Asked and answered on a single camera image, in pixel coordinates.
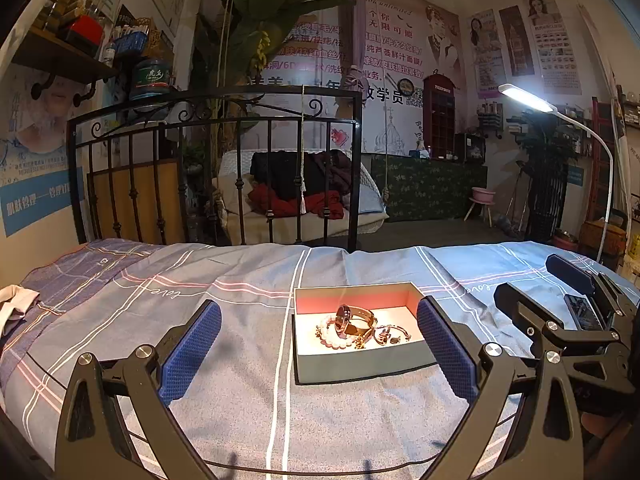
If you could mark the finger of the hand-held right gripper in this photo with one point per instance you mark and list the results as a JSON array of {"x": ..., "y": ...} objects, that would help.
[
  {"x": 520, "y": 305},
  {"x": 570, "y": 272}
]

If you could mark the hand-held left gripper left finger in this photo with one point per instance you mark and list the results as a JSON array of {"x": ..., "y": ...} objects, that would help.
[{"x": 192, "y": 345}]

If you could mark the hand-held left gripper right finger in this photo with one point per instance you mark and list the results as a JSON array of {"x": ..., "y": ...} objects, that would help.
[{"x": 445, "y": 350}]

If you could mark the pink-lined jewelry box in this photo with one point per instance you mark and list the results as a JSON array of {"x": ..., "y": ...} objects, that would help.
[{"x": 350, "y": 367}]

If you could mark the black smartphone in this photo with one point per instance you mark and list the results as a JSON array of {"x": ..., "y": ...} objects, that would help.
[{"x": 585, "y": 312}]

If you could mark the woven basket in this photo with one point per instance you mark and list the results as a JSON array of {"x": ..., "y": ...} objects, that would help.
[{"x": 602, "y": 235}]

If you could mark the small gold brooch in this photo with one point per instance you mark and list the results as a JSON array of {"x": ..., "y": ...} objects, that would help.
[{"x": 360, "y": 343}]

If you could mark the grey-blue striped bed sheet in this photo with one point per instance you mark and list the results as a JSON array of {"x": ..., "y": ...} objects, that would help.
[{"x": 250, "y": 410}]

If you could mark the pink stool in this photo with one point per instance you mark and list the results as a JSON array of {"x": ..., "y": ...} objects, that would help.
[{"x": 482, "y": 194}]

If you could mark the green patterned counter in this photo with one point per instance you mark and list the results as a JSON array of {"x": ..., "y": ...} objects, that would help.
[{"x": 430, "y": 185}]

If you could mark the red clothes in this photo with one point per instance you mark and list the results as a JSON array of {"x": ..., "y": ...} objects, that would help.
[{"x": 280, "y": 207}]

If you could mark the white wicker hanging chair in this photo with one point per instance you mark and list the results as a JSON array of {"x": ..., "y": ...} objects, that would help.
[{"x": 372, "y": 195}]

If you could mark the beige cloth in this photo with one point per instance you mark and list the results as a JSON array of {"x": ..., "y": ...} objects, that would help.
[{"x": 15, "y": 305}]

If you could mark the white floor lamp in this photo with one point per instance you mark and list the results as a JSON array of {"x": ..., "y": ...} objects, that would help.
[{"x": 525, "y": 96}]

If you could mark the black clothes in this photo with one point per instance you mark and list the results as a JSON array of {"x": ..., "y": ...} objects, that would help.
[{"x": 285, "y": 175}]

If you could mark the red phone booth cabinet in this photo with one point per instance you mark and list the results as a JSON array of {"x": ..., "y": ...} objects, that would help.
[{"x": 440, "y": 115}]

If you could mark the blue water jug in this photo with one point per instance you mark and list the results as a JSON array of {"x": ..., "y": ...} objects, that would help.
[{"x": 151, "y": 80}]

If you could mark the blue plastic basket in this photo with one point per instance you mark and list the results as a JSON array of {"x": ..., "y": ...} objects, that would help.
[{"x": 131, "y": 42}]

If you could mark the hanging flat panel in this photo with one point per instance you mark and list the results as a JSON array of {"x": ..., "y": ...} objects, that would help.
[{"x": 356, "y": 25}]

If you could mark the red box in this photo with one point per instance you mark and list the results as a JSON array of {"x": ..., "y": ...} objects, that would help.
[{"x": 85, "y": 35}]

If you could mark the large-leaf green plant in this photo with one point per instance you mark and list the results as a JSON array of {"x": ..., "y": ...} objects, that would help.
[{"x": 270, "y": 15}]

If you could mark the wall shelves with bottles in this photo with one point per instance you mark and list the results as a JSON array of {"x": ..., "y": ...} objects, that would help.
[{"x": 627, "y": 110}]

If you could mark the black iron bed frame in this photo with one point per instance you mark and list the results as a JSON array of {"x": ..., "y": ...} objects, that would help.
[{"x": 357, "y": 160}]

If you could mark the portrait chart wall poster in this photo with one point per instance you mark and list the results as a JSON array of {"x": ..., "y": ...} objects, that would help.
[{"x": 552, "y": 45}]

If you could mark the dark narrow wall poster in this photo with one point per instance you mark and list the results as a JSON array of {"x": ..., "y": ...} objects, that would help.
[{"x": 517, "y": 50}]

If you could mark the pink wall poster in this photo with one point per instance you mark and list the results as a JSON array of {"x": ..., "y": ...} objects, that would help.
[{"x": 486, "y": 55}]

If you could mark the blue face wall poster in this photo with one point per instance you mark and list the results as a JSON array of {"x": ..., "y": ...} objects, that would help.
[{"x": 35, "y": 160}]

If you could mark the large printed wall banner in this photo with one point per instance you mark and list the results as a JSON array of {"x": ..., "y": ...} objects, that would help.
[{"x": 400, "y": 50}]

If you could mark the wooden pipe wall shelf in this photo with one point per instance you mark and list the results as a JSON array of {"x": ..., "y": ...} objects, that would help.
[{"x": 60, "y": 57}]

